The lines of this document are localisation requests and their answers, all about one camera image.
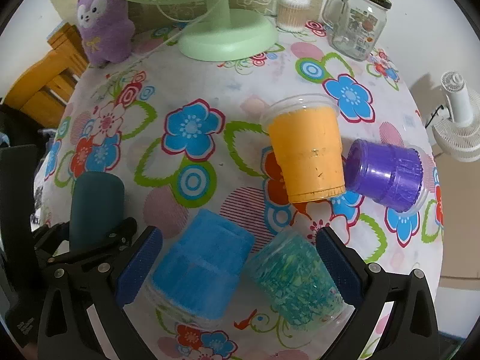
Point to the orange plastic cup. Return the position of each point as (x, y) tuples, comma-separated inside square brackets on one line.
[(307, 144)]

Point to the dark teal cup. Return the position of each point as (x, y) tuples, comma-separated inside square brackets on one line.
[(97, 207)]

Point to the blue plastic cup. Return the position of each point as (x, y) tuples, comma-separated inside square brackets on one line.
[(197, 277)]

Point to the wooden chair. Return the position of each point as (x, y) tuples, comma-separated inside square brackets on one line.
[(43, 91)]

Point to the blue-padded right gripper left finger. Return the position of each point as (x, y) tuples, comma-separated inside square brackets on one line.
[(138, 264)]

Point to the white small fan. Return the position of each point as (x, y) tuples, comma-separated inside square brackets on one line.
[(457, 131)]

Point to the purple plastic cup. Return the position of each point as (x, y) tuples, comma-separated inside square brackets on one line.
[(390, 175)]

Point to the black clothing pile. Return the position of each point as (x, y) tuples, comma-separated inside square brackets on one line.
[(23, 147)]

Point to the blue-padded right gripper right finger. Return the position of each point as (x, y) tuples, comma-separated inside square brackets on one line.
[(363, 286)]

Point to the teal glitter plastic cup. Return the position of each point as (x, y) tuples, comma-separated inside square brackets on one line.
[(295, 280)]

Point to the green desk fan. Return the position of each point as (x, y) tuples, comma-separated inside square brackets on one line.
[(223, 33)]

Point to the floral tablecloth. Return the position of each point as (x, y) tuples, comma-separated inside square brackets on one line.
[(185, 135)]

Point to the glass mason jar mug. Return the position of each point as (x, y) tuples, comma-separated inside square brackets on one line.
[(354, 26)]

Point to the purple plush toy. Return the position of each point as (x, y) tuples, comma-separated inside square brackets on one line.
[(105, 29)]

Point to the cotton swab container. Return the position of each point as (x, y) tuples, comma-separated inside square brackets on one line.
[(292, 15)]

